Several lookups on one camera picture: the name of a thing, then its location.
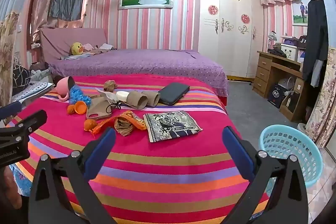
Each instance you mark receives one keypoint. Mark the orange fruit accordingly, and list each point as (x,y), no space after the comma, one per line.
(71,109)
(90,124)

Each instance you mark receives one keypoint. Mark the orange snack wrapper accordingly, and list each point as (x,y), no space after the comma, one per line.
(105,123)

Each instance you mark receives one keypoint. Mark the white wardrobe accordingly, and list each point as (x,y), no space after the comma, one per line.
(228,43)

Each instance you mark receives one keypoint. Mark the black and white printed packet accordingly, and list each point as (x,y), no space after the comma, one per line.
(172,125)

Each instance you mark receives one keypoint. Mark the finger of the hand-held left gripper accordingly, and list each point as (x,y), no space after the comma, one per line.
(34,119)
(10,108)

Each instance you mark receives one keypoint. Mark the blue plastic shoe cover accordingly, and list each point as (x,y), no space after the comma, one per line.
(78,95)

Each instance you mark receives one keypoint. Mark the purple box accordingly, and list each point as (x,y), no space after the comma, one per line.
(290,41)

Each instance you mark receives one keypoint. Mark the black and white patterned cushion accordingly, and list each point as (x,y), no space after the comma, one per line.
(22,75)

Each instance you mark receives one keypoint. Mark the pink plush toy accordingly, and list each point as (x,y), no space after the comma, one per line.
(89,47)

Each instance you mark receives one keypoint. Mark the black hanging garment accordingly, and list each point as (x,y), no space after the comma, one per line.
(316,29)

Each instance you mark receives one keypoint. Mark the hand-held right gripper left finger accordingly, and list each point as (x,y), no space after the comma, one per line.
(101,153)

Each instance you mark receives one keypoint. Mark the white round fan base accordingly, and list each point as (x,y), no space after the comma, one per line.
(302,127)

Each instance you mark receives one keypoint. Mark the black box with white label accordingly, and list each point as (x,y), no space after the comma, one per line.
(277,95)

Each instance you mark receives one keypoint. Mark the white perforated plastic stool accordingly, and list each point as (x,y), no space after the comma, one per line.
(29,90)

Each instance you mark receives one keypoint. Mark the tan phone case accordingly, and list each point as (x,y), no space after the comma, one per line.
(98,111)

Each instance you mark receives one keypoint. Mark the white fan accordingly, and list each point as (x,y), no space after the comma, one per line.
(287,82)

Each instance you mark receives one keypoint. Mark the open cardboard box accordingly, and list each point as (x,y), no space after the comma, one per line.
(290,104)

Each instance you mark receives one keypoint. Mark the white folded clothes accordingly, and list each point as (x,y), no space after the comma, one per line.
(106,46)

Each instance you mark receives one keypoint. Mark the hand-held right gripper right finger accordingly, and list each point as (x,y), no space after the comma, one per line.
(237,153)

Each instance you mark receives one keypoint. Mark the mauve headboard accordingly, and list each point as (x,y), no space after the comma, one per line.
(60,40)

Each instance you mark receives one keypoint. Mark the desk lamp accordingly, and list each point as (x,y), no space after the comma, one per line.
(270,37)

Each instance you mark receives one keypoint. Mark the striped pink blanket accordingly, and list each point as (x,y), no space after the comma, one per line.
(157,174)

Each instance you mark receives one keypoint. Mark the crumpled brown paper ball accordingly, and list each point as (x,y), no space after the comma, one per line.
(110,86)

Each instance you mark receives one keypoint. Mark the purple dotted bed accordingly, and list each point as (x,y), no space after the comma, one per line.
(147,64)

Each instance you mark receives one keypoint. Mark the black zip case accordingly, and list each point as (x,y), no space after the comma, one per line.
(173,93)

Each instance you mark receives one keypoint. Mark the brown cardboard tube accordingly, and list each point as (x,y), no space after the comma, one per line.
(136,102)
(152,98)

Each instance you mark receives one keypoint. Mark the yellow duck plush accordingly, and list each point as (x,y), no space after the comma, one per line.
(76,48)

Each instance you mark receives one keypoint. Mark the dark clothes pile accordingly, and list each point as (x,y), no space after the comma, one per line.
(278,52)

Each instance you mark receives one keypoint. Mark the dark bag with white print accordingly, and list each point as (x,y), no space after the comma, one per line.
(303,42)

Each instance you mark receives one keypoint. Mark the pink cup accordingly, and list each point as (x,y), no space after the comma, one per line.
(64,86)

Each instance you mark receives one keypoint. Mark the white storage box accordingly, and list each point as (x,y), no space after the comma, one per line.
(288,52)

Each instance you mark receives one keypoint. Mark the light blue plastic basket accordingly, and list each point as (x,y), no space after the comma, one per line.
(291,155)

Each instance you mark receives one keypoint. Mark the floral door curtain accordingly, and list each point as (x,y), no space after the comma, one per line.
(321,98)

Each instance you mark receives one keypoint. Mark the small framed wall photo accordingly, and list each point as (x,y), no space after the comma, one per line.
(300,12)

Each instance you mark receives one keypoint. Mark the orange plastic cup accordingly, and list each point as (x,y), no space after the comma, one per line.
(80,107)

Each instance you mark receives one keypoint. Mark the wooden desk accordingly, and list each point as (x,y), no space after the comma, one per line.
(262,74)

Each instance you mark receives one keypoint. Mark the grey cloth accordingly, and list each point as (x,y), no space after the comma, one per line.
(106,95)

